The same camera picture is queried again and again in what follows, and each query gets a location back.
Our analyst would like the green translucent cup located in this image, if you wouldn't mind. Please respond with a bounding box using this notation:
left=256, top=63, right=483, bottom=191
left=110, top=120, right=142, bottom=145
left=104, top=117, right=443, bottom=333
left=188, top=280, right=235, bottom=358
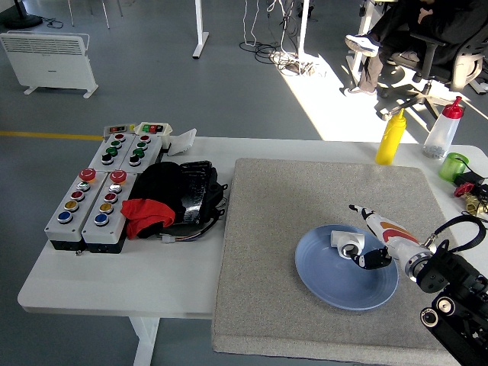
left=438, top=152, right=470, bottom=182

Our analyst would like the black office chair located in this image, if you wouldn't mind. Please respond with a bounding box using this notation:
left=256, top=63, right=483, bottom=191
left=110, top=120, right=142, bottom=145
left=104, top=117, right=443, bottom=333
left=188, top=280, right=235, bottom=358
left=375, top=14, right=488, bottom=121

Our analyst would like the yellow squeeze bottle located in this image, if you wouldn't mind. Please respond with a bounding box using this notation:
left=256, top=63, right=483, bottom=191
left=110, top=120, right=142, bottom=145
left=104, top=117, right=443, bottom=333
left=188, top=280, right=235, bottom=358
left=375, top=108, right=407, bottom=165

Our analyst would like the red cloth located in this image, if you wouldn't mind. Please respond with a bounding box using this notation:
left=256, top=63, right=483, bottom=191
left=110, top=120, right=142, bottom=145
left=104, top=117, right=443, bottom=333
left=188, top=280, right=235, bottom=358
left=120, top=197, right=176, bottom=240

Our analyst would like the grey small switch box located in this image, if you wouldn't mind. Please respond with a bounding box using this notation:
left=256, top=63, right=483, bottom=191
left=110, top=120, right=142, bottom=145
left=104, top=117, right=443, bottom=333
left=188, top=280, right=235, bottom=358
left=103, top=124, right=137, bottom=138

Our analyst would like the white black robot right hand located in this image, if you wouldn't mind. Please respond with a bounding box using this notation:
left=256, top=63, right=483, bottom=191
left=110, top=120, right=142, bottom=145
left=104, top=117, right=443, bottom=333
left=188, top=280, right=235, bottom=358
left=348, top=204, right=425, bottom=270

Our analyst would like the white desk leg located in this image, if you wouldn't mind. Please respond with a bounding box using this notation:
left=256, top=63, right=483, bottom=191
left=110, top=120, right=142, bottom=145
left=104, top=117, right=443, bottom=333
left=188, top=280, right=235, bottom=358
left=295, top=0, right=312, bottom=58
left=346, top=0, right=378, bottom=77
left=192, top=0, right=210, bottom=59

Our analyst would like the cream switch box green red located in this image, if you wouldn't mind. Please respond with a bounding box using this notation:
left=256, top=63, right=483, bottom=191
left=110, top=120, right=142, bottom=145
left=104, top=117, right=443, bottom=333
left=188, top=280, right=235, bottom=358
left=135, top=121, right=175, bottom=149

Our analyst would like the black power adapter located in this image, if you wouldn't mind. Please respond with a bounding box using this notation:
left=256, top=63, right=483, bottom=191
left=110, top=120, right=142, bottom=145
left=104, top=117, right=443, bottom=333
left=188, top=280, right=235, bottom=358
left=453, top=171, right=488, bottom=188

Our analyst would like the white electric heater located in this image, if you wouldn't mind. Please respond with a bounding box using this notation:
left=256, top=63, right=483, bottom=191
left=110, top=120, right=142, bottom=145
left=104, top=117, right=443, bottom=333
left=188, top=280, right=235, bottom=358
left=0, top=31, right=99, bottom=99

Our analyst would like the clear squeeze bottle red cap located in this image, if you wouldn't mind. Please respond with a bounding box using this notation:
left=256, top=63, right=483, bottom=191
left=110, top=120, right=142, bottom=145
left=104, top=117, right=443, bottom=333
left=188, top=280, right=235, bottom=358
left=422, top=95, right=465, bottom=159

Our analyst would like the white plastic holder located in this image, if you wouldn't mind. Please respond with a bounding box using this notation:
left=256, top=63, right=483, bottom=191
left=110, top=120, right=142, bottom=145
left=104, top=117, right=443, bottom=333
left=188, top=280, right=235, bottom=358
left=167, top=128, right=197, bottom=157

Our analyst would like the brass valve red handle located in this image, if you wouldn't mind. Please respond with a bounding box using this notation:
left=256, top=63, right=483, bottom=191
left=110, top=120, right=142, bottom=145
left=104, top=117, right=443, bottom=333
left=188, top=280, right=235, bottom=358
left=453, top=182, right=488, bottom=218

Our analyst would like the blue round plate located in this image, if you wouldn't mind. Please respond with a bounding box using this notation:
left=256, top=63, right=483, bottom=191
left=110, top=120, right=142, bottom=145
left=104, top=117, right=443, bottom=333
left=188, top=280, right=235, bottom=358
left=294, top=223, right=400, bottom=311

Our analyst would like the white tee fitting wide opening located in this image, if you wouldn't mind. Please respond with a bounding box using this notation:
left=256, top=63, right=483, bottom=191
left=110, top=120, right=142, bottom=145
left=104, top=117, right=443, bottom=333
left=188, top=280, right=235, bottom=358
left=329, top=230, right=366, bottom=262

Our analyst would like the person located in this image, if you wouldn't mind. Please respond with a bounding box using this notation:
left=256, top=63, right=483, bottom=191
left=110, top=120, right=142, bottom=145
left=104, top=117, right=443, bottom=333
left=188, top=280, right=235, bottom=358
left=345, top=0, right=488, bottom=96

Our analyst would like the floor cable bundle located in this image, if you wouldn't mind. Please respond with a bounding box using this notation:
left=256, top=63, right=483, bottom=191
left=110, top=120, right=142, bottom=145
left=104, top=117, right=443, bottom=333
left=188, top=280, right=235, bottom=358
left=239, top=0, right=325, bottom=77

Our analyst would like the grey-brown mat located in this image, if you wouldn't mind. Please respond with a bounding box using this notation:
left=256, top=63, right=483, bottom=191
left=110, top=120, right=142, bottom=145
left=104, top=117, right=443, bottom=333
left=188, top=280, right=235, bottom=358
left=211, top=158, right=488, bottom=366

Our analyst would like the black glossy tray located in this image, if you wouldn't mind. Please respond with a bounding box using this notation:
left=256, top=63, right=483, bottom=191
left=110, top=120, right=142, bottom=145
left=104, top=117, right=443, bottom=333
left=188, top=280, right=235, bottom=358
left=175, top=159, right=219, bottom=226

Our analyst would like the black fan base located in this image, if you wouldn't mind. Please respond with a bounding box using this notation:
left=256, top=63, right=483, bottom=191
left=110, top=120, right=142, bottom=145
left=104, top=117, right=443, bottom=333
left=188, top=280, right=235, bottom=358
left=3, top=0, right=43, bottom=30

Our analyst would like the white table leg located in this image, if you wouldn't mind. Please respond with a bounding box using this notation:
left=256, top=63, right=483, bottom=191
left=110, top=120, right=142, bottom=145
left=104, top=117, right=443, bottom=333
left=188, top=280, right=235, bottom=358
left=128, top=316, right=161, bottom=366

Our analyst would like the five-button control box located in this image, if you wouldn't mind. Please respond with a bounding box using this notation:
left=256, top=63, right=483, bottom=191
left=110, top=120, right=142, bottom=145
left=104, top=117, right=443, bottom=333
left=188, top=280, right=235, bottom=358
left=43, top=169, right=98, bottom=252
left=81, top=169, right=138, bottom=255

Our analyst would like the white connector with wires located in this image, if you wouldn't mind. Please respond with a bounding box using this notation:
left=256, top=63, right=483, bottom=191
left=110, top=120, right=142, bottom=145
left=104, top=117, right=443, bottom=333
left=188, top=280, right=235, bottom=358
left=160, top=219, right=226, bottom=244

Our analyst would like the black cloth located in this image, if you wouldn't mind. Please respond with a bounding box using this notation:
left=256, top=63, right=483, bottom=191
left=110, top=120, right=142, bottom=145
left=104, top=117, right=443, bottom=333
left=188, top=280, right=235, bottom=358
left=128, top=162, right=185, bottom=239

